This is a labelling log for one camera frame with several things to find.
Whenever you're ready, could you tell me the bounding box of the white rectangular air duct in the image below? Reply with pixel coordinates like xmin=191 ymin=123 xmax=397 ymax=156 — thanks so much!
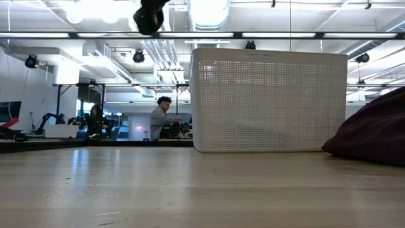
xmin=80 ymin=44 xmax=156 ymax=98

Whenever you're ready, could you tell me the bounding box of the silver round ventilation duct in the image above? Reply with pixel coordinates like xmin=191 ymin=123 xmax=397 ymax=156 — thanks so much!
xmin=186 ymin=0 xmax=232 ymax=32

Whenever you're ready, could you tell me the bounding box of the person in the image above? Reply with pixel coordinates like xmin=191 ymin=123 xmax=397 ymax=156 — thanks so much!
xmin=149 ymin=96 xmax=184 ymax=141
xmin=82 ymin=103 xmax=110 ymax=141

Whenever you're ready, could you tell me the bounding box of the black background station frame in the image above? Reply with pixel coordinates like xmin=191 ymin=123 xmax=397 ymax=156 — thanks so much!
xmin=52 ymin=81 xmax=191 ymax=141

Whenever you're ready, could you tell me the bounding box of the red background object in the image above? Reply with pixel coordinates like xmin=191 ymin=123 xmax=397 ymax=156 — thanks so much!
xmin=0 ymin=117 xmax=20 ymax=129

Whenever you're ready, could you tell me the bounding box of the black background table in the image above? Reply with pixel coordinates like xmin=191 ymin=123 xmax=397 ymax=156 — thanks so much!
xmin=0 ymin=137 xmax=194 ymax=155

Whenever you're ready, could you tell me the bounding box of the white background box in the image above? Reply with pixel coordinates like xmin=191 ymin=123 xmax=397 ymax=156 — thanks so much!
xmin=44 ymin=123 xmax=80 ymax=139

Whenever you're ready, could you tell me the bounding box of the black overhead frame bar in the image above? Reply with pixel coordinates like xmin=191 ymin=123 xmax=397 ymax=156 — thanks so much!
xmin=0 ymin=30 xmax=405 ymax=41

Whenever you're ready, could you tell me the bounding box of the white perforated plastic basket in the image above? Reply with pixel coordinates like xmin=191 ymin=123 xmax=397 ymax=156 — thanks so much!
xmin=189 ymin=47 xmax=349 ymax=154

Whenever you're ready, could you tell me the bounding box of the black background desk robot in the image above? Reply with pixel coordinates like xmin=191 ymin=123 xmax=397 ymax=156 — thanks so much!
xmin=159 ymin=121 xmax=193 ymax=140

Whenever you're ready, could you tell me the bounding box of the dark wall monitor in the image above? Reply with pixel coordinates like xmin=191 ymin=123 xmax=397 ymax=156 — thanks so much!
xmin=0 ymin=101 xmax=23 ymax=124

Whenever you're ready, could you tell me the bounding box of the dark purple cloth bag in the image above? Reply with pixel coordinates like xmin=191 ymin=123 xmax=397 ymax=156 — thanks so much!
xmin=321 ymin=86 xmax=405 ymax=168

